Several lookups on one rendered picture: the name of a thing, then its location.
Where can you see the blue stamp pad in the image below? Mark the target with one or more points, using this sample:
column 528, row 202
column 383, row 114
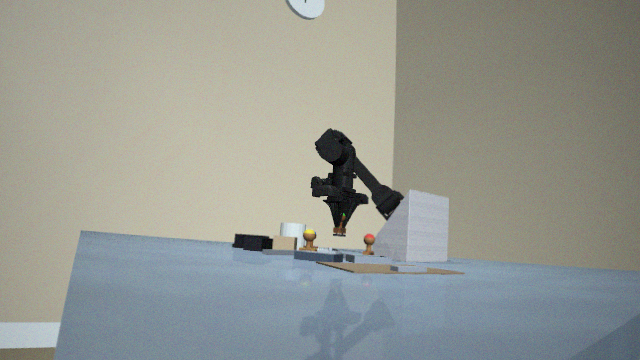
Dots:
column 318, row 256

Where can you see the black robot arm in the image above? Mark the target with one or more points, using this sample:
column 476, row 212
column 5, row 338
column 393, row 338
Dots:
column 336, row 148

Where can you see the tan box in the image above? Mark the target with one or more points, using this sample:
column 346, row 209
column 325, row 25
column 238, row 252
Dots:
column 281, row 242

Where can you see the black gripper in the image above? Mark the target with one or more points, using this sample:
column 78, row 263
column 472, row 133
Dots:
column 342, row 198

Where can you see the yellow-handled rubber stamp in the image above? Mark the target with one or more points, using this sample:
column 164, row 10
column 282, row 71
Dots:
column 309, row 236

